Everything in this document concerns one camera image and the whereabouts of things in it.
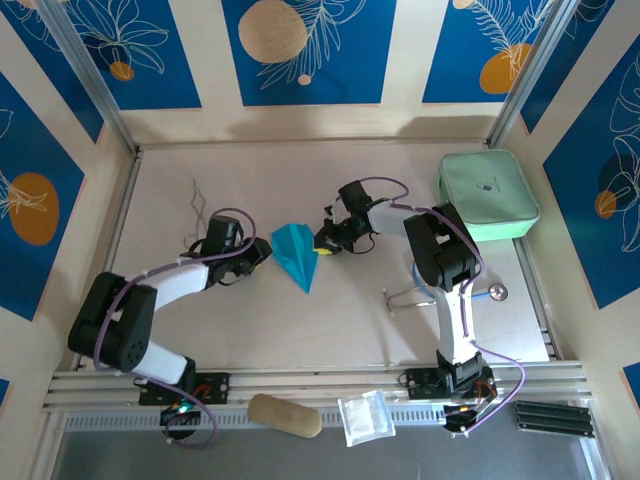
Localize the teal cloth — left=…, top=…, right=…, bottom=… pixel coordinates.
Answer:
left=271, top=223, right=321, bottom=295

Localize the grey slotted cable duct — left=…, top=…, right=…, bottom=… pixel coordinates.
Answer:
left=64, top=405, right=451, bottom=432

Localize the black ridged block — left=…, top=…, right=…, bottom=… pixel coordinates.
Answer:
left=514, top=399, right=597, bottom=440

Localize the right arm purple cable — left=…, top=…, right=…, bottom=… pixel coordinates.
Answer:
left=357, top=175, right=527, bottom=436

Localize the metal wire clip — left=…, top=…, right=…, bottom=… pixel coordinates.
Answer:
left=182, top=178, right=210, bottom=251

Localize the mint green zip pouch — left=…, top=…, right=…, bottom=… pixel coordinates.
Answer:
left=437, top=149, right=542, bottom=241

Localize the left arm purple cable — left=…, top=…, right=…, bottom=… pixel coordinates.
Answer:
left=92, top=207, right=257, bottom=448

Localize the wide aluminium base rail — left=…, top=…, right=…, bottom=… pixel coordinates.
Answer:
left=42, top=362, right=594, bottom=414

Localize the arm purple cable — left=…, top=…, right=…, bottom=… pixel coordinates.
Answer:
left=92, top=207, right=257, bottom=448
left=357, top=175, right=527, bottom=436

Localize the aluminium frame post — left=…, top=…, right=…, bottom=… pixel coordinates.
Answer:
left=485, top=0, right=584, bottom=149
left=37, top=0, right=140, bottom=154

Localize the clear plastic bag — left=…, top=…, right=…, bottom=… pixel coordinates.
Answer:
left=337, top=388, right=397, bottom=448

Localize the stethoscope with blue tube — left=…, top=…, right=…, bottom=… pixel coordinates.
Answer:
left=382, top=262, right=510, bottom=321

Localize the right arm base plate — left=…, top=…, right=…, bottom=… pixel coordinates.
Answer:
left=398, top=367, right=499, bottom=401

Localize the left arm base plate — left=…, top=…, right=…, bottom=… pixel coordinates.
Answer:
left=135, top=372, right=231, bottom=406

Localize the blue floral wall panel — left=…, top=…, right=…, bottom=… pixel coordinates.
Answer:
left=0, top=72, right=86, bottom=322
left=67, top=0, right=203, bottom=111
left=221, top=0, right=399, bottom=107
left=542, top=34, right=640, bottom=311
left=422, top=0, right=556, bottom=105

